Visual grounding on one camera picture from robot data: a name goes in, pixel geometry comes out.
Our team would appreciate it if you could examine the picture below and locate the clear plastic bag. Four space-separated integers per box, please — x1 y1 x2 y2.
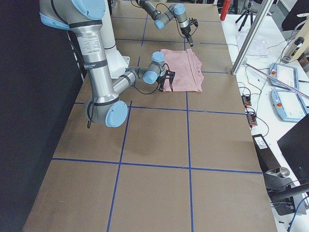
236 33 270 56

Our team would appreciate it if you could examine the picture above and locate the black camera tripod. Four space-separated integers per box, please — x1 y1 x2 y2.
235 0 253 31

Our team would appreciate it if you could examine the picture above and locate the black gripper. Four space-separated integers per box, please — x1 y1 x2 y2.
156 70 175 92
180 18 198 47

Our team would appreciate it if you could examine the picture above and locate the near blue teach pendant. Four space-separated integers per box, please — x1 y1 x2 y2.
270 89 309 123

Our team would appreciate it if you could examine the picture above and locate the black monitor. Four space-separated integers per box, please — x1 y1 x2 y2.
277 115 309 180

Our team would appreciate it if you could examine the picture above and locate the orange black connector box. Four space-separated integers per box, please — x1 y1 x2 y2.
241 95 252 108

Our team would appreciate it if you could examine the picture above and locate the pink Snoopy t-shirt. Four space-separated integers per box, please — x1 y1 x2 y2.
161 49 204 92

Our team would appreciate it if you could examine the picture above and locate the blue teach pendant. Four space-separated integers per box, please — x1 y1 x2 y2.
270 89 309 123
269 63 299 89

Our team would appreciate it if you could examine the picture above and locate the aluminium frame post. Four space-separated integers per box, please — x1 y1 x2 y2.
231 0 273 75

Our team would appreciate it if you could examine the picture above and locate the far blue teach pendant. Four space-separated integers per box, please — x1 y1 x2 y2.
269 63 299 89

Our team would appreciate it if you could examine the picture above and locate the red cylinder bottle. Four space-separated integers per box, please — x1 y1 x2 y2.
220 0 231 21

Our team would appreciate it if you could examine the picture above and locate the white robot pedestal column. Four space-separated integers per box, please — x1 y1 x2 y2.
100 0 130 79

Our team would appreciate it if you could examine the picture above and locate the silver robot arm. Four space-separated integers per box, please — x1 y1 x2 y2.
39 0 175 128
136 0 198 47

